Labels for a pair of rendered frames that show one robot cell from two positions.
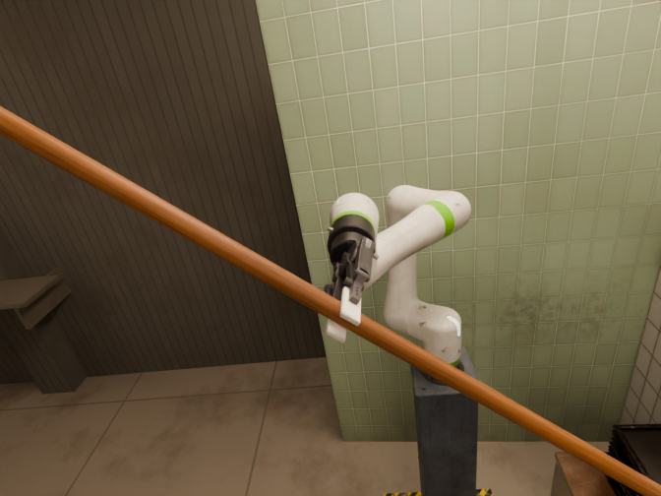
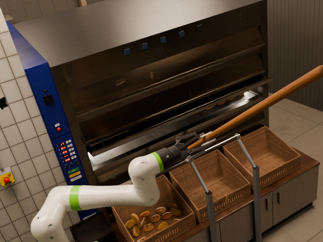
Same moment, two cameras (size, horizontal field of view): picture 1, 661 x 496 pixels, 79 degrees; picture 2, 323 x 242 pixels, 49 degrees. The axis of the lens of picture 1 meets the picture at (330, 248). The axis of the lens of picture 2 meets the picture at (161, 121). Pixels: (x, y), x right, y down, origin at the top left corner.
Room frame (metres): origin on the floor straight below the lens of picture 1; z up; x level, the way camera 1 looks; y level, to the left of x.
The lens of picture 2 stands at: (1.42, 1.03, 2.85)
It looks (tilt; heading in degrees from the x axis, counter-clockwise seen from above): 29 degrees down; 236
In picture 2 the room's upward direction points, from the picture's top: 11 degrees counter-clockwise
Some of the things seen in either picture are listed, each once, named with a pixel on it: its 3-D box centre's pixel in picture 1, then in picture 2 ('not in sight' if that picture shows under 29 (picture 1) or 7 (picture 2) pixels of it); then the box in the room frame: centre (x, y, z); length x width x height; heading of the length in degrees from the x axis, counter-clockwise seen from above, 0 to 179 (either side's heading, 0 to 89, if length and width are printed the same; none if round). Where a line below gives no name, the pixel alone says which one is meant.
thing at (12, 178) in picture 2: not in sight; (6, 176); (1.18, -1.36, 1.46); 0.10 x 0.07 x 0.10; 169
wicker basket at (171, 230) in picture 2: not in sight; (152, 213); (0.32, -0.97, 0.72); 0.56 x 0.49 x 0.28; 170
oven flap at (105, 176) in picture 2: not in sight; (188, 144); (-0.30, -1.12, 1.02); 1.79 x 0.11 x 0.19; 169
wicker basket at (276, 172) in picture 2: not in sight; (261, 156); (-0.86, -0.74, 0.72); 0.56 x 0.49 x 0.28; 169
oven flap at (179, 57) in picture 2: not in sight; (176, 65); (-0.30, -1.12, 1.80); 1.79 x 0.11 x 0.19; 169
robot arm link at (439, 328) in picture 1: (438, 334); not in sight; (1.07, -0.32, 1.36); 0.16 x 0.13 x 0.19; 41
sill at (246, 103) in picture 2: not in sight; (185, 130); (-0.31, -1.14, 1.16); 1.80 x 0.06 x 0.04; 169
